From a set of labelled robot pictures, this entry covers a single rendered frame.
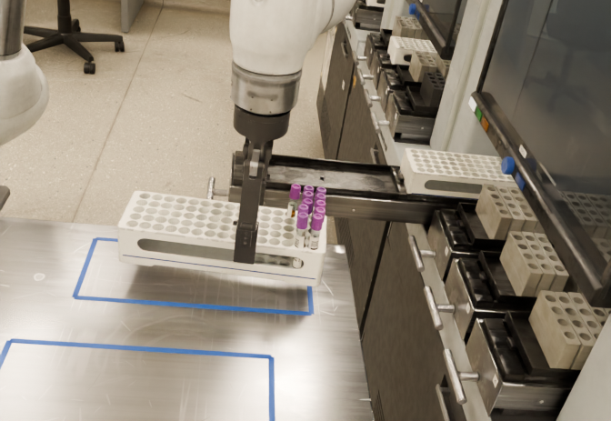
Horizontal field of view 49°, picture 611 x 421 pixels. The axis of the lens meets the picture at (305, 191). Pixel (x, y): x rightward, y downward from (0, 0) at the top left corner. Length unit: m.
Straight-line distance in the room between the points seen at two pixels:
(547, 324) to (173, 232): 0.56
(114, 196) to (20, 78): 1.40
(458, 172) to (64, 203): 1.70
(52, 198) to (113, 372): 1.85
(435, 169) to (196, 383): 0.68
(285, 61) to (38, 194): 2.01
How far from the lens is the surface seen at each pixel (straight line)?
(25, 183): 2.82
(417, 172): 1.32
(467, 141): 1.47
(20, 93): 1.38
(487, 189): 1.30
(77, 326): 0.97
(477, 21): 1.52
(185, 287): 1.02
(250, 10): 0.80
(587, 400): 1.00
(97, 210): 2.63
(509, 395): 1.04
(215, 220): 1.01
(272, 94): 0.84
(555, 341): 1.04
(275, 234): 0.99
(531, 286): 1.13
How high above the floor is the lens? 1.49
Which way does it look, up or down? 32 degrees down
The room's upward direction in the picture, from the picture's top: 9 degrees clockwise
